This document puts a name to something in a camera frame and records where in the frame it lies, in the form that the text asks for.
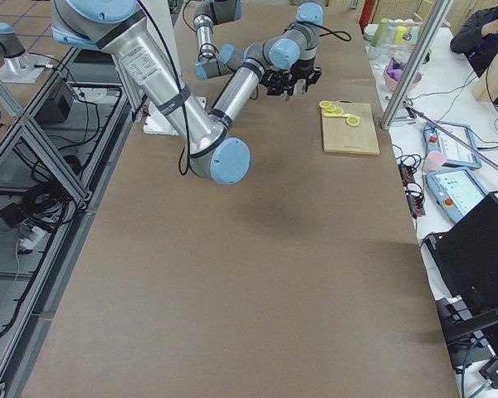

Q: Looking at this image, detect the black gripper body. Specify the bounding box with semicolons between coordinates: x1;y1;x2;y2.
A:
290;60;315;83
261;70;293;98

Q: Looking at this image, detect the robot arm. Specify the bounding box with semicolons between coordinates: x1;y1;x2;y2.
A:
190;1;300;105
51;1;324;185

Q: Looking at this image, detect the green cup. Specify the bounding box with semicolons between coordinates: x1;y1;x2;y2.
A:
371;18;390;47

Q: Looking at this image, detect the pink cup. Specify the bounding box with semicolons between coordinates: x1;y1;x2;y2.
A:
422;151;447;172

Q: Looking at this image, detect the yellow plastic knife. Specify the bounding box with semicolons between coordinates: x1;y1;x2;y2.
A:
323;112;354;119

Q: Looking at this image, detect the wooden cutting board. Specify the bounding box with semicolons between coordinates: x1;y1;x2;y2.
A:
320;100;380;156

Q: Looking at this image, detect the pink bowl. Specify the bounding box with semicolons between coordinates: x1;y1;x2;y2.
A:
383;63;422;92

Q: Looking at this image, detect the long reacher grabber tool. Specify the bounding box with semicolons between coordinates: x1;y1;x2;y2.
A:
403;100;498;172

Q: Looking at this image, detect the blue teach pendant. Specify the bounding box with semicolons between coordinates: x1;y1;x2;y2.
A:
426;167;488;223
422;122;481;170

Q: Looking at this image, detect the seated person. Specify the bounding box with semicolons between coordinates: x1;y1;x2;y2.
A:
450;5;498;76

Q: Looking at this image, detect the black monitor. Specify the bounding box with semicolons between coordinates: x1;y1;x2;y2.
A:
426;193;498;357

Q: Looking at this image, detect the black camera cable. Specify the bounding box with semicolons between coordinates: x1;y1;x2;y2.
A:
310;22;353;42

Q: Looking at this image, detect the aluminium frame post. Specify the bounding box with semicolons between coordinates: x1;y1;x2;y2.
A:
380;0;453;130

